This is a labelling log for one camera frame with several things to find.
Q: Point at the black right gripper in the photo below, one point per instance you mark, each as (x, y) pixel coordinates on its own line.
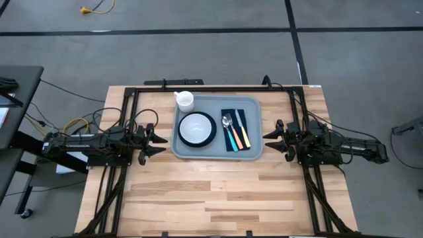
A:
(297, 137)

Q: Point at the small white table label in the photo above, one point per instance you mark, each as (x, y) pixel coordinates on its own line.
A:
(316, 86)

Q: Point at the black aluminium table frame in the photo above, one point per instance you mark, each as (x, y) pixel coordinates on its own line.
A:
(130, 105)

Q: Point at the black caster wheel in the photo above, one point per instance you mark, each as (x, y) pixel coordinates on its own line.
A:
(26, 213)

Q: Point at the black power strip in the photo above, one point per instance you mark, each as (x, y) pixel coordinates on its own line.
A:
(175, 82)

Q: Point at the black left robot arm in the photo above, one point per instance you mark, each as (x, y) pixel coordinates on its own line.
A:
(82, 143)

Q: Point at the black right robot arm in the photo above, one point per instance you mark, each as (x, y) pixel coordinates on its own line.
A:
(360, 148)

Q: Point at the white bowl with black rim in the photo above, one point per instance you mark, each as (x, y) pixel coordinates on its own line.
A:
(214, 132)

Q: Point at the black desk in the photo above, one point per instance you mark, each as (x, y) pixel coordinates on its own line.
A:
(23, 99)

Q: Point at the grey stand leg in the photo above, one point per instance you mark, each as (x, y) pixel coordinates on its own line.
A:
(413, 125)

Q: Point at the black headphones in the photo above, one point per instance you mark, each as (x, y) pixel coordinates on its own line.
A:
(8, 84)

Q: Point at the navy cloth napkin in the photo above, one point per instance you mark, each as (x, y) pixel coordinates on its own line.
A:
(228, 112)

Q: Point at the white printed paper sheet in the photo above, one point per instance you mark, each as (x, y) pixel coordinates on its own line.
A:
(66, 168)

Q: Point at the grey plastic tray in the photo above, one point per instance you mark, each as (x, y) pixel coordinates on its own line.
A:
(211, 102)

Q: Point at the white ceramic mug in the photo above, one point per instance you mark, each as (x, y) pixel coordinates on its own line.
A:
(185, 100)

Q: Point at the large white ribbed bowl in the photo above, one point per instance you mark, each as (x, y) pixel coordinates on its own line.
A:
(195, 128)

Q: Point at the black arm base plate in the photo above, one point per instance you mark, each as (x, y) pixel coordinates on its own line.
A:
(317, 162)
(109, 162)

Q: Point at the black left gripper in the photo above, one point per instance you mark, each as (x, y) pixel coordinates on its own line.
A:
(140, 142)

